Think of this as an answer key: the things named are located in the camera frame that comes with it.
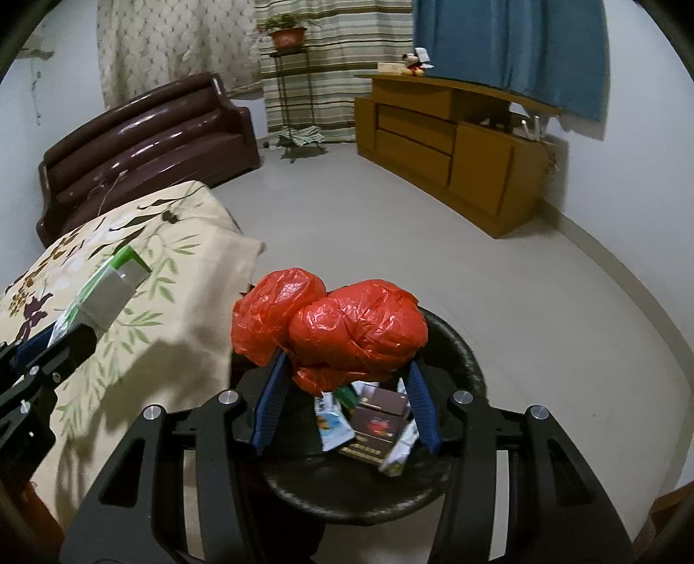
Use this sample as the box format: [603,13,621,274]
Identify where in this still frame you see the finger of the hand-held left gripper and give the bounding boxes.
[0,325,98,418]
[0,324,62,380]

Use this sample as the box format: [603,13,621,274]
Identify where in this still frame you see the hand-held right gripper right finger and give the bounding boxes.
[406,358,635,564]

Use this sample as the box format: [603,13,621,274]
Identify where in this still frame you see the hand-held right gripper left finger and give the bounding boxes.
[59,347,288,564]

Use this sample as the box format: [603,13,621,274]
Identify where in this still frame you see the black cigarette box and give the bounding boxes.
[336,382,413,464]

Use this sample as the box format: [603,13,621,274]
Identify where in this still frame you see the green white sachet packet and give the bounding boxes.
[48,245,153,348]

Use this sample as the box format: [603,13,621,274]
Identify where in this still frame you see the red plastic bag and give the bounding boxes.
[230,267,429,398]

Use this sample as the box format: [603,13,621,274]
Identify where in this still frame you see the black lined trash bin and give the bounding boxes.
[230,304,489,524]

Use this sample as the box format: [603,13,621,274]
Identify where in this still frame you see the white green sachet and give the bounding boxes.
[380,417,421,478]

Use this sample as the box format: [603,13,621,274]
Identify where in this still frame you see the floral beige blanket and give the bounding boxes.
[0,180,266,543]

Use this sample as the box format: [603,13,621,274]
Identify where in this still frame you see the brown leather sofa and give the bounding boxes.
[37,73,262,246]

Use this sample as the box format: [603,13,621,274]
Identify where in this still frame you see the wooden cabinet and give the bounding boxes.
[354,73,563,239]

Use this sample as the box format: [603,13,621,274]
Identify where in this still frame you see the checked cloth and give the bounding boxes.
[276,126,326,147]

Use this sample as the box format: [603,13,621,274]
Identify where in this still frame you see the white router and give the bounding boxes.
[517,114,548,143]

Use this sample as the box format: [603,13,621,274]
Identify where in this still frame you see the white air conditioner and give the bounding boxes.
[16,30,55,59]

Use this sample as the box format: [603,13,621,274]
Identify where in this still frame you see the beige diamond pattern curtain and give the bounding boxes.
[98,0,264,109]

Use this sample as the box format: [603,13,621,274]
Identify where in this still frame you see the striped curtain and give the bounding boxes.
[255,0,416,144]

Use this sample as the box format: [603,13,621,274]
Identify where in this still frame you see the black metal plant stand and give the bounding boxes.
[268,48,326,161]

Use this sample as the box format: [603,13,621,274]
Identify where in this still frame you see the blue curtain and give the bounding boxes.
[412,0,608,123]

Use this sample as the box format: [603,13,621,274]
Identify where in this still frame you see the potted plant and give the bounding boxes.
[259,13,315,51]

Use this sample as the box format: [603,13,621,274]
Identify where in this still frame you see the white cable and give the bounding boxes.
[89,168,131,218]

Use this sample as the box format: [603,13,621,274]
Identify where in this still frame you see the hanging wall cable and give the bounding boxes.
[29,54,47,128]

